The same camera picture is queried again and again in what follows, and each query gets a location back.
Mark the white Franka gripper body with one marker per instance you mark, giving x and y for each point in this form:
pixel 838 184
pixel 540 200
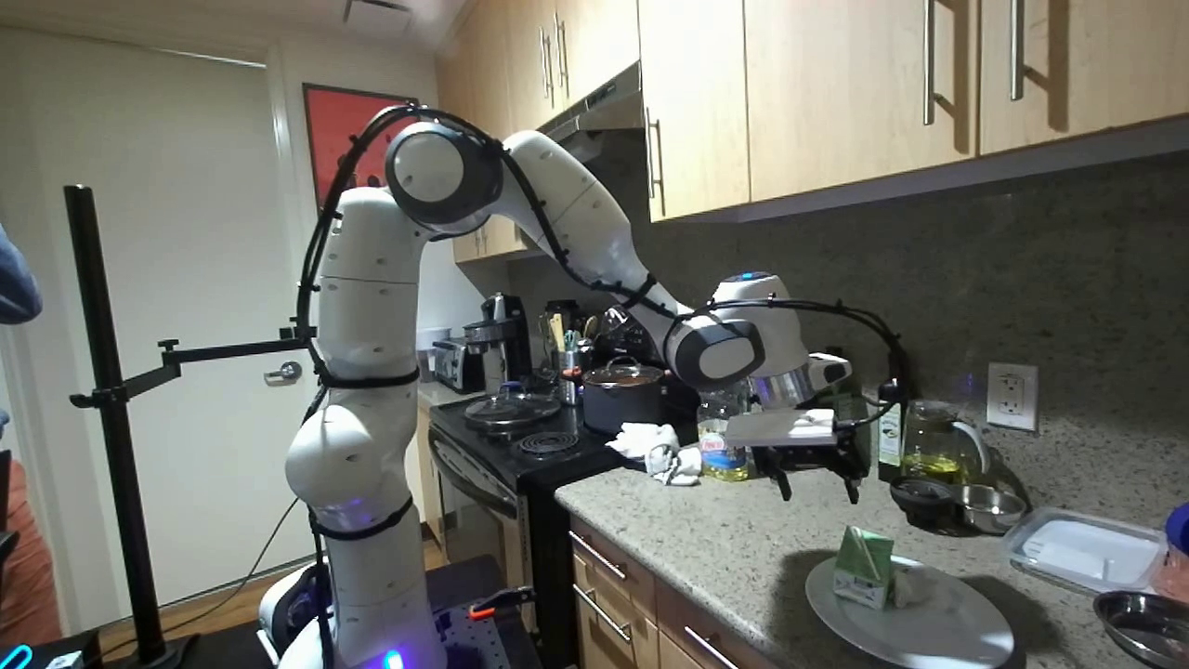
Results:
pixel 783 428

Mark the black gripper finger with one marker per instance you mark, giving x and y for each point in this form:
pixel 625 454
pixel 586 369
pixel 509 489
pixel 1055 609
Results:
pixel 851 483
pixel 783 476

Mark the green carton box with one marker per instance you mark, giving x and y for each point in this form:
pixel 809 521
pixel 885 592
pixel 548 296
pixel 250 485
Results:
pixel 864 563

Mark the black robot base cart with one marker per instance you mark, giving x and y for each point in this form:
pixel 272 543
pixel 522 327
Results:
pixel 489 625

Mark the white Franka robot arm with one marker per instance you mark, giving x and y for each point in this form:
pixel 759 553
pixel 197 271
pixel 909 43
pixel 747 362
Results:
pixel 374 283

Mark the white round plate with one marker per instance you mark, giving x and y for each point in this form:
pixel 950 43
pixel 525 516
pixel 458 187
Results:
pixel 940 625

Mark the dark bottle white label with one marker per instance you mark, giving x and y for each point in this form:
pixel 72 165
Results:
pixel 889 442

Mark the clear plastic oil bottle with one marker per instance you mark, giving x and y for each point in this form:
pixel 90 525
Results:
pixel 719 454

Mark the dark bowl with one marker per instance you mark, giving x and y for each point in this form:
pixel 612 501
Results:
pixel 924 507

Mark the glass pitcher with oil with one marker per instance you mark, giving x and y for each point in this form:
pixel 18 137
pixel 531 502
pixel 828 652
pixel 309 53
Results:
pixel 934 449

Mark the crumpled white cloth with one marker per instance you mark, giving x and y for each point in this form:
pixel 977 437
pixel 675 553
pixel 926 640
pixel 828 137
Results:
pixel 650 452

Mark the small steel bowl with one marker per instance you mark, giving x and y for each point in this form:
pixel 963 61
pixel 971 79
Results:
pixel 998 507

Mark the black cooking pot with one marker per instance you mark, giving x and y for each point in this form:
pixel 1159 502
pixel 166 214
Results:
pixel 618 400

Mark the wooden base cabinet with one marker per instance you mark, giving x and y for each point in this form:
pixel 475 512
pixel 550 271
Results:
pixel 618 619

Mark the black stove oven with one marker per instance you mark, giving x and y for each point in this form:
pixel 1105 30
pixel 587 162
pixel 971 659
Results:
pixel 522 463

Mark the black coffee maker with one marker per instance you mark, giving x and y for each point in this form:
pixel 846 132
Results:
pixel 508 335

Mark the steel toaster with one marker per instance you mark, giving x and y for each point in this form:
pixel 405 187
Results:
pixel 465 362

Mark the large metal bowl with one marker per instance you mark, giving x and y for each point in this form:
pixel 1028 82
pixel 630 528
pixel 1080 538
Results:
pixel 1144 625

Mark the wooden upper cabinet door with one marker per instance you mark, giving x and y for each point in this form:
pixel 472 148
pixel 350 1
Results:
pixel 692 99
pixel 1117 61
pixel 841 86

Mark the range hood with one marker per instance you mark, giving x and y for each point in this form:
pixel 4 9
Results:
pixel 599 113

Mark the metal door lever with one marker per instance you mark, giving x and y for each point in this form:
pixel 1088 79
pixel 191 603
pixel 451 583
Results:
pixel 283 375

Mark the white room door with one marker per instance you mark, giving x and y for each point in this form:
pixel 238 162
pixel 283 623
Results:
pixel 188 309

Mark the white wall outlet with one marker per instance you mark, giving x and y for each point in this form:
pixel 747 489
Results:
pixel 1012 396

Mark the wooden wall cabinet block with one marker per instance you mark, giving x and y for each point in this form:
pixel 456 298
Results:
pixel 522 76

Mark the red wall poster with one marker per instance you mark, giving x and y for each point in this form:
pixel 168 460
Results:
pixel 339 125

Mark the black camera stand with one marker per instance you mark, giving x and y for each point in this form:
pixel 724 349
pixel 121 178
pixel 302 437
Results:
pixel 113 412

